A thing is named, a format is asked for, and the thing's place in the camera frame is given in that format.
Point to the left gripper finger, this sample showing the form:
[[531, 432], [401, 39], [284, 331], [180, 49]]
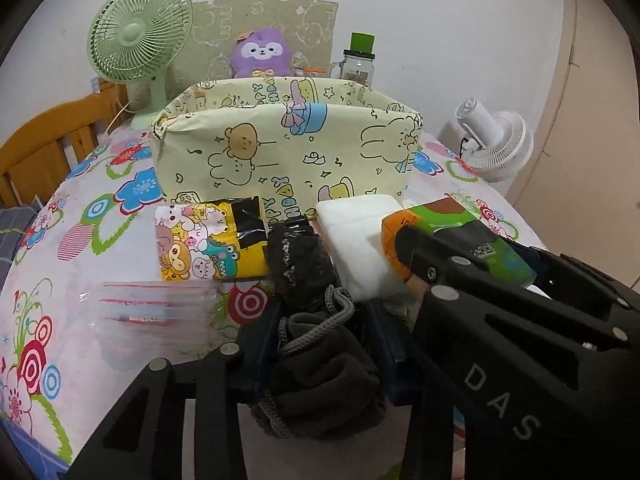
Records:
[[447, 270], [552, 271]]

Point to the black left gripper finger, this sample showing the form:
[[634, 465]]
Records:
[[448, 435], [141, 436]]

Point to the green orange tissue pack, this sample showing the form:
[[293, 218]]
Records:
[[444, 228]]

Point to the clear zip bags stack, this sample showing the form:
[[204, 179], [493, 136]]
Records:
[[135, 322]]

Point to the black drawstring pouch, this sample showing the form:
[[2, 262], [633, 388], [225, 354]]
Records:
[[315, 380]]

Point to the white tissue pack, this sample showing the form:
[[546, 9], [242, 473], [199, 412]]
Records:
[[352, 229]]

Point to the white clip fan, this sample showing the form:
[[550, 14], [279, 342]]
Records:
[[496, 146]]

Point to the floral tablecloth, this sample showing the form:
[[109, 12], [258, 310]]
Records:
[[99, 227]]

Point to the yellow cartoon fabric storage box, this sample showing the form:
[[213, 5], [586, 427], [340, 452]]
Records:
[[292, 141]]

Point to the yellow cartoon tissue pack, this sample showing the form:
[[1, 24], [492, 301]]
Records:
[[224, 240]]

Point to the glass mug with green lid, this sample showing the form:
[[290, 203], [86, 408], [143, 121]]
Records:
[[357, 63]]

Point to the toothpick jar with orange lid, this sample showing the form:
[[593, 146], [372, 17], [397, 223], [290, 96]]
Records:
[[300, 71]]

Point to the grey plaid bedding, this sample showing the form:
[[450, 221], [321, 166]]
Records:
[[14, 222]]

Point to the cartoon patterned cardboard sheet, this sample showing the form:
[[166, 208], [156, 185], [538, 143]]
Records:
[[307, 27]]

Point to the purple plush toy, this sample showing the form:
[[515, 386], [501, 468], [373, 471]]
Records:
[[262, 52]]

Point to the wooden chair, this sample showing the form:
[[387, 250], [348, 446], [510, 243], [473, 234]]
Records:
[[33, 161]]

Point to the green desk fan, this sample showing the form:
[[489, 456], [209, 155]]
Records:
[[133, 41]]

